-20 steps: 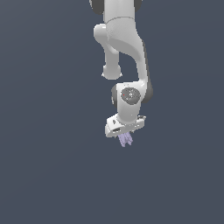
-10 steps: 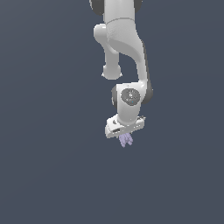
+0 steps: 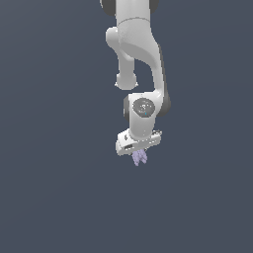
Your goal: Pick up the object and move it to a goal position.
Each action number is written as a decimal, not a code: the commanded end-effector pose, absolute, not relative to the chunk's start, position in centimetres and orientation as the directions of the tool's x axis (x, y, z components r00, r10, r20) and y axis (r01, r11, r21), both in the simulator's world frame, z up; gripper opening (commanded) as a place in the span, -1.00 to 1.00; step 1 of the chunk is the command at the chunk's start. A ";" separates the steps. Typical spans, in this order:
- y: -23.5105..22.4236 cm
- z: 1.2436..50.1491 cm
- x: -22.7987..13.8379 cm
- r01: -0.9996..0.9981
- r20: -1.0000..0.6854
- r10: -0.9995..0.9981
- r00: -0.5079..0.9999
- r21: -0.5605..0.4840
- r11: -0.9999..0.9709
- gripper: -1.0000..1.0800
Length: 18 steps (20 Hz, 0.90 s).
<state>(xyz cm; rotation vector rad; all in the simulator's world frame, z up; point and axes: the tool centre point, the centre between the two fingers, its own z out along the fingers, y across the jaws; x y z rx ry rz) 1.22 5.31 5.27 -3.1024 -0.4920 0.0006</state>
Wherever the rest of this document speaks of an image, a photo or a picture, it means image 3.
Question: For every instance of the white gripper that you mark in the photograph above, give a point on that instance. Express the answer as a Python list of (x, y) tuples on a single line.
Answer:
[(138, 143)]

